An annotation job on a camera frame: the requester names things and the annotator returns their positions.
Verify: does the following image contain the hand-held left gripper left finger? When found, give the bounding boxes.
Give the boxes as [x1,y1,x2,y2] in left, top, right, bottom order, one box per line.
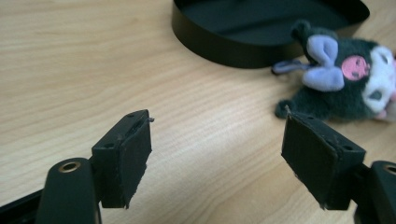
[91,109,155,209]

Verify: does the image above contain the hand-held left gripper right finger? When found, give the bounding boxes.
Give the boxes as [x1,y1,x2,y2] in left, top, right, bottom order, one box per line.
[280,106,367,211]

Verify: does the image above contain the black hook stand with tray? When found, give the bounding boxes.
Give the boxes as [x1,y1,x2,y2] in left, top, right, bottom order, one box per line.
[171,0,371,69]

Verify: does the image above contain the dark plush toy purple bow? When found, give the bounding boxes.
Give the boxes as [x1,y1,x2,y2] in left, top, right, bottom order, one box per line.
[271,20,396,122]

